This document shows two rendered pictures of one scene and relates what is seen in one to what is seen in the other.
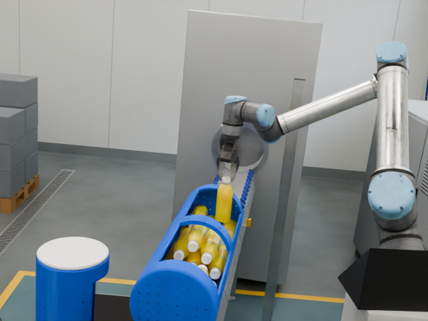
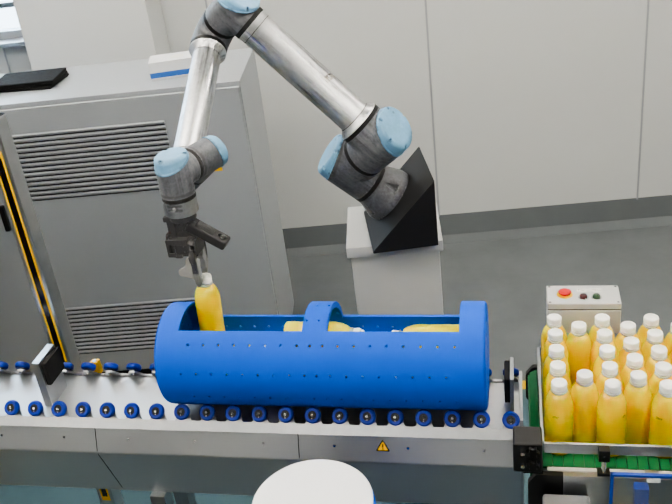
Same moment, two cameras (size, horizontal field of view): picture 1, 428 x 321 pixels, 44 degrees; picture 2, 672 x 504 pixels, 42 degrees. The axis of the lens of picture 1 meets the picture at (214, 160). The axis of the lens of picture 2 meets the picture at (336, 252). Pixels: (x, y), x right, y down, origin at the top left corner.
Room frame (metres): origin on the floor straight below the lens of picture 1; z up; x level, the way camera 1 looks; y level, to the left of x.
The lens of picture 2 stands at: (1.61, 1.97, 2.44)
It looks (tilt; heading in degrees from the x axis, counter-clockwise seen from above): 28 degrees down; 276
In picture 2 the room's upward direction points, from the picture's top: 7 degrees counter-clockwise
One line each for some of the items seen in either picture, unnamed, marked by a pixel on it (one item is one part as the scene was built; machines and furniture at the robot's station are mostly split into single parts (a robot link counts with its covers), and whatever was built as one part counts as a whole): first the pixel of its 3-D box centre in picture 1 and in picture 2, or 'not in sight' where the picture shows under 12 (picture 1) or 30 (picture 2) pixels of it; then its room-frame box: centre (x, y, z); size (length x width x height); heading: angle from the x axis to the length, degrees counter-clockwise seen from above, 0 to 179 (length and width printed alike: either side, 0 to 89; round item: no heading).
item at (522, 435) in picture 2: not in sight; (527, 450); (1.39, 0.30, 0.95); 0.10 x 0.07 x 0.10; 83
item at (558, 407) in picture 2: not in sight; (558, 417); (1.31, 0.23, 0.99); 0.07 x 0.07 x 0.19
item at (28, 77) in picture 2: not in sight; (27, 80); (3.28, -1.65, 1.46); 0.32 x 0.23 x 0.04; 1
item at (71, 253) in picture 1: (73, 252); (312, 502); (1.90, 0.53, 1.03); 0.28 x 0.28 x 0.01
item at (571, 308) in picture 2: not in sight; (582, 308); (1.17, -0.17, 1.05); 0.20 x 0.10 x 0.10; 173
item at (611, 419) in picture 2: not in sight; (611, 419); (1.18, 0.25, 0.99); 0.07 x 0.07 x 0.19
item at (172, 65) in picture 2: not in sight; (179, 64); (2.58, -1.60, 1.48); 0.24 x 0.12 x 0.08; 9
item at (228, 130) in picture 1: (231, 129); (180, 206); (2.24, -0.06, 1.52); 0.10 x 0.09 x 0.05; 83
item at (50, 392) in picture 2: not in sight; (52, 375); (2.73, -0.07, 1.00); 0.10 x 0.04 x 0.15; 83
